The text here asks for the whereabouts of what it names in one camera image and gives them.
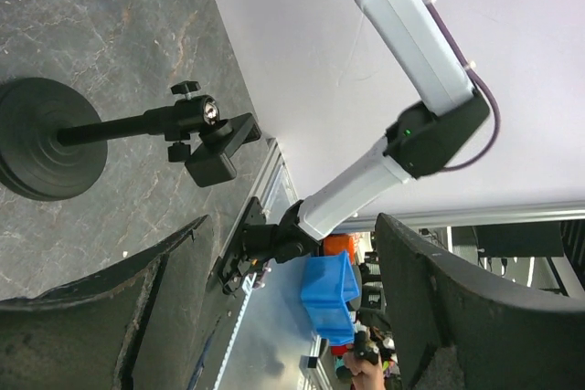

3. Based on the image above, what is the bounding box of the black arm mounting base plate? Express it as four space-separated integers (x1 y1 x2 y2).
218 196 275 295

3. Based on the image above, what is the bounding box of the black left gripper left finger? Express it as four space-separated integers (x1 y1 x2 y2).
1 216 214 389

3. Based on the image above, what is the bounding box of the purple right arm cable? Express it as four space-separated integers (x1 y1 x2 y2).
393 0 501 174

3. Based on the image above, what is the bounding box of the orange object in background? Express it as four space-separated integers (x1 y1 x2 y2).
323 234 356 264

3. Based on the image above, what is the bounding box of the black phone stand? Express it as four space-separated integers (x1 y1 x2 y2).
1 78 261 202

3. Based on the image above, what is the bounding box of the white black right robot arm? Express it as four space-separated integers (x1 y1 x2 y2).
244 0 490 262

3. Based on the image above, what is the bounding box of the blue plastic bin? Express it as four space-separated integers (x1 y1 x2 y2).
301 251 360 346

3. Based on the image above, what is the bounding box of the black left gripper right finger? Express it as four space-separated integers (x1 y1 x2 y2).
375 214 584 389

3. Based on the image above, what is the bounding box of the person's hand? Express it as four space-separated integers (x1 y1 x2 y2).
343 352 385 390

